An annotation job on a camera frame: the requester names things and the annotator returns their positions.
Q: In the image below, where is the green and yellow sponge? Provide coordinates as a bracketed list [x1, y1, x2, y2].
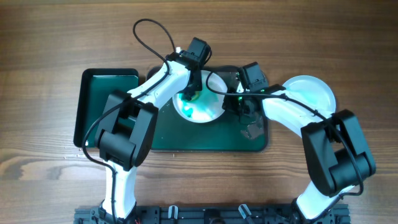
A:
[181, 91, 201, 101]

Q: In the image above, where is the white plate with green stain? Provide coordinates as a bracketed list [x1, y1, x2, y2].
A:
[282, 75, 336, 113]

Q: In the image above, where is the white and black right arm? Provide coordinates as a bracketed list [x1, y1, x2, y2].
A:
[227, 78, 376, 223]

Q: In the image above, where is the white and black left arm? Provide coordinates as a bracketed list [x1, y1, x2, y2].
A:
[94, 50, 208, 223]

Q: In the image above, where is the large dark serving tray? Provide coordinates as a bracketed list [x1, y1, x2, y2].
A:
[152, 65, 269, 152]

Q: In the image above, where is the small black water tray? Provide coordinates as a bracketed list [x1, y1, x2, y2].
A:
[73, 68, 139, 147]

